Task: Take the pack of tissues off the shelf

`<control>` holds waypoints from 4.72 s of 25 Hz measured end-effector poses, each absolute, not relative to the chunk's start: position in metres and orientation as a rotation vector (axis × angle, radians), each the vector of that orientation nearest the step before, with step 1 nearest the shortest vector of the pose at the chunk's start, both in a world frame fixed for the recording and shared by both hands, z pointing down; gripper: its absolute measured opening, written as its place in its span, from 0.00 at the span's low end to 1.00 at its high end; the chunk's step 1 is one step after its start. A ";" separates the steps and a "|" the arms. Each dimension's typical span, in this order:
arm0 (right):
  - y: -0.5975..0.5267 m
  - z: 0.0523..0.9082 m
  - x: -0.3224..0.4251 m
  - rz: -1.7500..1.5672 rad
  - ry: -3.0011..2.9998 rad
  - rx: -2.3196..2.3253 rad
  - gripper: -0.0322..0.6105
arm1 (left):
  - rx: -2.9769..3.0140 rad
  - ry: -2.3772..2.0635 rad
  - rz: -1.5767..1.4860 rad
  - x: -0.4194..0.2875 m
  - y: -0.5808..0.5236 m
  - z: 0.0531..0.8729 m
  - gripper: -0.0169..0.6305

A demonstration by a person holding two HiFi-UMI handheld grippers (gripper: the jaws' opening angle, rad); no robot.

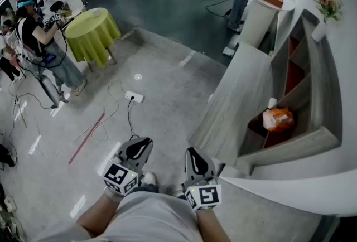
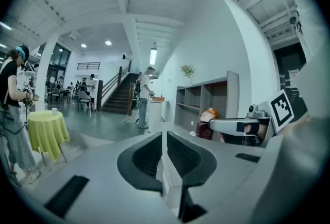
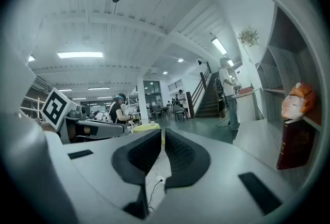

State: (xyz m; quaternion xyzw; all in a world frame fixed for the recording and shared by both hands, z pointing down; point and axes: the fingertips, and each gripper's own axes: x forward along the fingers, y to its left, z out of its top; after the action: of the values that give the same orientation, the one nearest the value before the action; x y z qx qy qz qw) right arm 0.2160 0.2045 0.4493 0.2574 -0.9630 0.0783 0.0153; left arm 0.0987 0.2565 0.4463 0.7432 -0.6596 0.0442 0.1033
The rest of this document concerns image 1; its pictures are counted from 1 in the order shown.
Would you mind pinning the person's white shoe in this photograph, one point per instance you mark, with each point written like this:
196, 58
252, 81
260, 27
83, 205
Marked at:
149, 178
176, 192

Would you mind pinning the round table with green cloth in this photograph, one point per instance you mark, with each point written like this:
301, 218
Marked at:
89, 37

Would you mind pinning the white curved counter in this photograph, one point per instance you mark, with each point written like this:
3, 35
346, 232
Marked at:
293, 190

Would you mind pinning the person's right forearm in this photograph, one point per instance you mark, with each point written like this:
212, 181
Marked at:
212, 227

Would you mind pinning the person's light grey shirt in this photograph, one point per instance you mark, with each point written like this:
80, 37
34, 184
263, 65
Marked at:
150, 221

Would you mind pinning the white round pedestal table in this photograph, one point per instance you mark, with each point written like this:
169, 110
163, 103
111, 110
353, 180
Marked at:
262, 20

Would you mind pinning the person's right white shoe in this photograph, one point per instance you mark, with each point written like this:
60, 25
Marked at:
176, 192

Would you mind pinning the person's left forearm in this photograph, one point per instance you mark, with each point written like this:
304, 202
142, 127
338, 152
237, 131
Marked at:
97, 215

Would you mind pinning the pink flower bouquet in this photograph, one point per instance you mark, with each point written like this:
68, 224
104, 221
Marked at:
327, 4

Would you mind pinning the small white cup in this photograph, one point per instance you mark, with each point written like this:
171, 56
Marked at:
96, 12

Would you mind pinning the red floor tape strip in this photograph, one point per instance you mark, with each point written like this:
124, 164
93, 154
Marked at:
86, 139

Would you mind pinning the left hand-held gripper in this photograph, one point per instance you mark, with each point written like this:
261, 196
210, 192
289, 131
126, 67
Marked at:
117, 175

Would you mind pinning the grey wood-grain bench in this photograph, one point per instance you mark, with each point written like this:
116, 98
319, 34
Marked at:
237, 96

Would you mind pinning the white power strip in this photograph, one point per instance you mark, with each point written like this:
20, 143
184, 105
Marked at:
134, 96

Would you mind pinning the white paper roll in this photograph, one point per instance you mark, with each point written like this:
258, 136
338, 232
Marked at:
272, 102

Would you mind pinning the black bag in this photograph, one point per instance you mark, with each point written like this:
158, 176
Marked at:
5, 155

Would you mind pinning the person's left white shoe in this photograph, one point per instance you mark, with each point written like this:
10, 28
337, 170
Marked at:
149, 178

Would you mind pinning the person's dark trousers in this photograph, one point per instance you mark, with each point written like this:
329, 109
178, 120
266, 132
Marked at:
146, 188

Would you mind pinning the orange snack bag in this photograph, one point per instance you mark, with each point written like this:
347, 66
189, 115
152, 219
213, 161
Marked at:
281, 121

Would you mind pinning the grey wooden shelf unit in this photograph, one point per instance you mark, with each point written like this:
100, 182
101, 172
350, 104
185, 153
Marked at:
315, 90

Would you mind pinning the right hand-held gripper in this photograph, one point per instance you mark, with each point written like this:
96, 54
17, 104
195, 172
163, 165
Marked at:
207, 194

